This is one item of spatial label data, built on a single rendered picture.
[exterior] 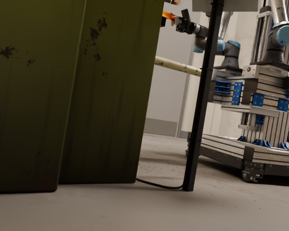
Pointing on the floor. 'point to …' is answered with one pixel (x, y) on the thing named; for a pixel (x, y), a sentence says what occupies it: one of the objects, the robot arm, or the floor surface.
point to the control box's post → (190, 178)
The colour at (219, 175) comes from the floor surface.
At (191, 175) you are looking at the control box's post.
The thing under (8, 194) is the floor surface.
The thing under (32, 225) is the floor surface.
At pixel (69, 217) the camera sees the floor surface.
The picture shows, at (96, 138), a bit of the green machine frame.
